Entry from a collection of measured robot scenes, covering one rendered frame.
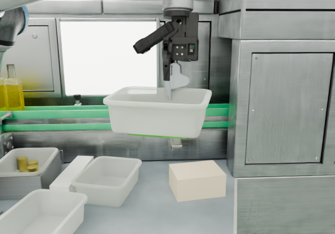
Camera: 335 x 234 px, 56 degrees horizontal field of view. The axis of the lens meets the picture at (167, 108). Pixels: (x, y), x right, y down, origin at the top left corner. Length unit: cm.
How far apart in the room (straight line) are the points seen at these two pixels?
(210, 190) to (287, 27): 58
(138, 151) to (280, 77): 61
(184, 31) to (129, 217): 54
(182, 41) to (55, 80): 82
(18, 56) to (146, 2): 59
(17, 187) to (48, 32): 66
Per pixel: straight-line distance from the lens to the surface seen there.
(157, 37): 78
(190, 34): 77
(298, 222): 138
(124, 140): 128
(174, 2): 77
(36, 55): 147
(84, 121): 130
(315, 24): 117
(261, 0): 110
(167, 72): 76
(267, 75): 113
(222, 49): 145
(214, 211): 99
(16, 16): 95
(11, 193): 114
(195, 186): 102
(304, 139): 124
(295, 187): 130
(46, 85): 148
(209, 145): 131
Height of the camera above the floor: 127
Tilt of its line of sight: 14 degrees down
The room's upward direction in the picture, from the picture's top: straight up
